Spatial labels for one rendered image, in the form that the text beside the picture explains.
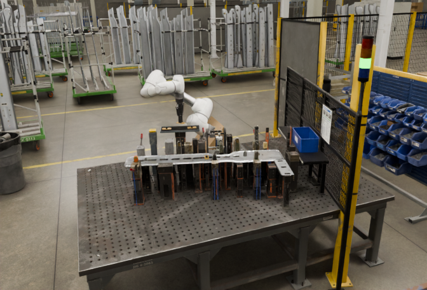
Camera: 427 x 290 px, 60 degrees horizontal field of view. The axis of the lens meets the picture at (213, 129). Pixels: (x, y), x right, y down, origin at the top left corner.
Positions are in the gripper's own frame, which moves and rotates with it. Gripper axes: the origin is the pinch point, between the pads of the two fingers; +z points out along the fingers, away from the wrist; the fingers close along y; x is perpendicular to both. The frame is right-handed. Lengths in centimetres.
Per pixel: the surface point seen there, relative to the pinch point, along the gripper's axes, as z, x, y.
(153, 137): 16.1, -22.1, 14.4
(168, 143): 15.3, -1.3, 25.3
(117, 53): 57, -565, -733
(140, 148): 19.5, -24.4, 34.2
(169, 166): 23, 14, 54
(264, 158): 25, 82, 8
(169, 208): 56, 17, 64
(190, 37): -4, -271, -654
